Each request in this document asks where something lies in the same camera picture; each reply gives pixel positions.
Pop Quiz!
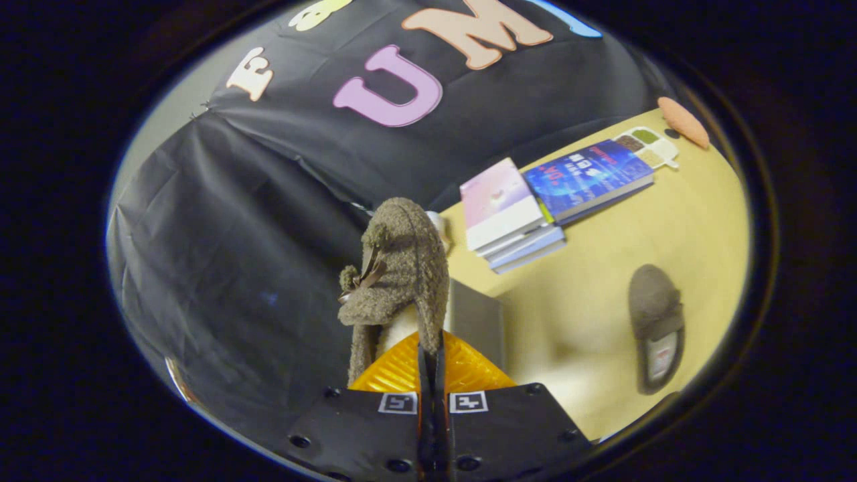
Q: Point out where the small white object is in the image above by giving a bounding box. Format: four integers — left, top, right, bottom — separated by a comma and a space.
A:
427, 211, 452, 256

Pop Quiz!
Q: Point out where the pink book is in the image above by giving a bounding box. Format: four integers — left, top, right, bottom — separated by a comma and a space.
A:
460, 158, 547, 252

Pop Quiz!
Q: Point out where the grey storage box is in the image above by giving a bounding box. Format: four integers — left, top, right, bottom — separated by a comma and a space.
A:
447, 279, 505, 370

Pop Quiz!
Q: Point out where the fuzzy brown shoe with bow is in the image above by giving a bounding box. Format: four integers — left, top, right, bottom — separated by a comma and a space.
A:
337, 197, 451, 388

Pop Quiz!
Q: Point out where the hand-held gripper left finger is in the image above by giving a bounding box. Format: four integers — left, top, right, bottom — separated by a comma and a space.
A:
288, 331, 434, 482

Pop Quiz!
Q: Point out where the black backdrop cloth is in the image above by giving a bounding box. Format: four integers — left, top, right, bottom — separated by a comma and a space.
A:
107, 0, 677, 463

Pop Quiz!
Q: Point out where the white compartment tray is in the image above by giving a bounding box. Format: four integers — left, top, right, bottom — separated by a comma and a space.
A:
613, 127, 680, 170

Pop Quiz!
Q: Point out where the orange oval pad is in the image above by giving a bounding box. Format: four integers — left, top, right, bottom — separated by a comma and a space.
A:
657, 97, 710, 150

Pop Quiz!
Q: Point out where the pale blue book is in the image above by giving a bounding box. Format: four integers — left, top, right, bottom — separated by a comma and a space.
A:
477, 224, 564, 259
489, 237, 568, 274

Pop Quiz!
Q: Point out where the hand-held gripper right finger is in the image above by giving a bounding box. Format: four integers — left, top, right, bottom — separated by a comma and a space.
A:
434, 331, 594, 482

